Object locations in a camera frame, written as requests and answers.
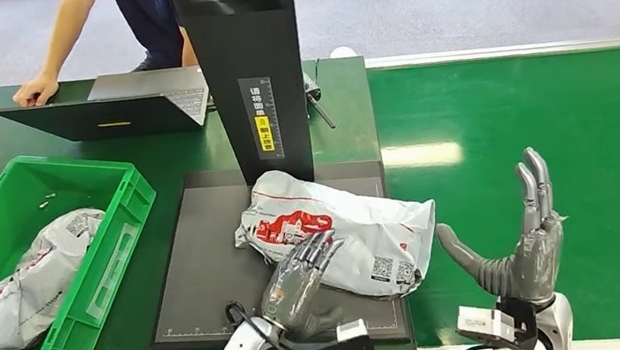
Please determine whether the person's right hand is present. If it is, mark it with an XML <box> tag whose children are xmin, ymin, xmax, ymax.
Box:
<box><xmin>10</xmin><ymin>70</ymin><xmax>64</xmax><ymax>111</ymax></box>

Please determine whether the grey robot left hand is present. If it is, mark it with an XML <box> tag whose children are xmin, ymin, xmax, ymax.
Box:
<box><xmin>252</xmin><ymin>227</ymin><xmax>358</xmax><ymax>346</ymax></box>

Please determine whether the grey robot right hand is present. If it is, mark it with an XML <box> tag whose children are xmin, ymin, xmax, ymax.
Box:
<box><xmin>427</xmin><ymin>144</ymin><xmax>577</xmax><ymax>320</ymax></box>

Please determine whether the white package with red print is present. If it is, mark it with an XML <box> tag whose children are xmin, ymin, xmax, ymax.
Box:
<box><xmin>226</xmin><ymin>151</ymin><xmax>447</xmax><ymax>318</ymax></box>

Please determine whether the green conveyor belt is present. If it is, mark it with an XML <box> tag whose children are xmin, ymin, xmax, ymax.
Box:
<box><xmin>366</xmin><ymin>39</ymin><xmax>620</xmax><ymax>350</ymax></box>

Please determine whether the black and yellow machine label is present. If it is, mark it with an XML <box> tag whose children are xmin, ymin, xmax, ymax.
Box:
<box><xmin>236</xmin><ymin>73</ymin><xmax>287</xmax><ymax>164</ymax></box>

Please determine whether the grey plastic mailer package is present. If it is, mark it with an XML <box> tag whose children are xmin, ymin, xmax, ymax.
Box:
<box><xmin>0</xmin><ymin>206</ymin><xmax>123</xmax><ymax>350</ymax></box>

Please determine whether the black inbound scanner machine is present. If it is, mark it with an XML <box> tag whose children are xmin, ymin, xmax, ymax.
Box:
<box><xmin>110</xmin><ymin>0</ymin><xmax>415</xmax><ymax>350</ymax></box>

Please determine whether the dark grey laptop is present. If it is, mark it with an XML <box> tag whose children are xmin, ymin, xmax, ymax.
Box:
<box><xmin>0</xmin><ymin>62</ymin><xmax>216</xmax><ymax>156</ymax></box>

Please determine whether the person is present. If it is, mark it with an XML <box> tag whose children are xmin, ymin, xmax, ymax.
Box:
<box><xmin>0</xmin><ymin>0</ymin><xmax>204</xmax><ymax>111</ymax></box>

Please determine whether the green plastic crate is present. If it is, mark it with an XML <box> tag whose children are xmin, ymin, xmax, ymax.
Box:
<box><xmin>0</xmin><ymin>138</ymin><xmax>177</xmax><ymax>350</ymax></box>

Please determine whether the clear crate label pocket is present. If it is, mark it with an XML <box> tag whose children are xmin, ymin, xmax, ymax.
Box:
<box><xmin>75</xmin><ymin>220</ymin><xmax>153</xmax><ymax>325</ymax></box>

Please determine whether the grey handheld barcode scanner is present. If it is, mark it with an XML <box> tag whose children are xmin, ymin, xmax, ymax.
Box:
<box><xmin>301</xmin><ymin>68</ymin><xmax>337</xmax><ymax>133</ymax></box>

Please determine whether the small white round object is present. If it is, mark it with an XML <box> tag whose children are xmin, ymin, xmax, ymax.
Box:
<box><xmin>328</xmin><ymin>43</ymin><xmax>360</xmax><ymax>61</ymax></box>

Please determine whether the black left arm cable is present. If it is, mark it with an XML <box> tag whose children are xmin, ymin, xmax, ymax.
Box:
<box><xmin>223</xmin><ymin>292</ymin><xmax>316</xmax><ymax>350</ymax></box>

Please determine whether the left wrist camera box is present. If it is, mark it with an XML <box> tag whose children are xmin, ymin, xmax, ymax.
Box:
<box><xmin>308</xmin><ymin>316</ymin><xmax>375</xmax><ymax>350</ymax></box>

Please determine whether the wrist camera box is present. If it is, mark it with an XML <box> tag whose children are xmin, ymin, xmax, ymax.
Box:
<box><xmin>453</xmin><ymin>294</ymin><xmax>542</xmax><ymax>350</ymax></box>
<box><xmin>308</xmin><ymin>316</ymin><xmax>375</xmax><ymax>350</ymax></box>

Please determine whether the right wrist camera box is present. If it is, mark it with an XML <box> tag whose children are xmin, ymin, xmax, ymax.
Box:
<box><xmin>453</xmin><ymin>294</ymin><xmax>542</xmax><ymax>350</ymax></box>

